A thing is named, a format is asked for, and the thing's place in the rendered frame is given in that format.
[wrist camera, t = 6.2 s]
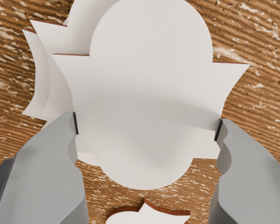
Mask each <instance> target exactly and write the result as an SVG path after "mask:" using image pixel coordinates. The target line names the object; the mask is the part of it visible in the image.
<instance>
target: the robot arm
mask: <svg viewBox="0 0 280 224"><path fill-rule="evenodd" d="M78 134H79V133H78V127H77V121H76V112H71V111H67V112H65V113H64V114H62V115H61V116H59V117H58V118H57V119H55V120H54V121H53V122H51V123H50V124H49V125H47V126H46V127H45V128H43V129H42V130H40V131H39V132H38V133H37V134H36V135H34V136H33V137H32V138H31V139H30V140H29V141H28V142H27V143H26V144H25V145H24V146H23V147H22V148H21V149H20V150H19V151H18V152H17V153H16V155H15V156H14V157H13V158H10V159H5V160H4V161H3V162H2V163H1V164H0V224H88V223H89V215H88V207H87V201H86V195H85V189H84V182H83V176H82V172H81V171H80V169H78V168H77V167H76V166H75V165H74V164H75V162H76V161H77V159H78V155H77V149H76V142H75V138H76V135H78ZM214 141H216V143H217V144H218V146H219V148H220V152H219V155H218V158H217V160H216V165H217V167H218V169H219V171H220V173H221V177H220V178H219V181H218V183H217V186H216V189H215V191H214V194H213V196H212V199H211V202H210V206H209V215H208V224H280V163H279V162H278V161H277V160H276V159H275V157H274V156H273V155H272V154H271V153H270V152H269V151H268V150H267V149H266V148H265V147H263V146H262V145H261V144H260V143H259V142H258V141H256V140H255V139H254V138H252V137H251V136H250V135H249V134H248V133H246V132H245V131H244V130H242V129H241V128H240V127H238V126H237V125H236V124H235V123H233V122H232V121H231V120H229V119H219V120H218V123H217V127H216V130H215V137H214Z"/></svg>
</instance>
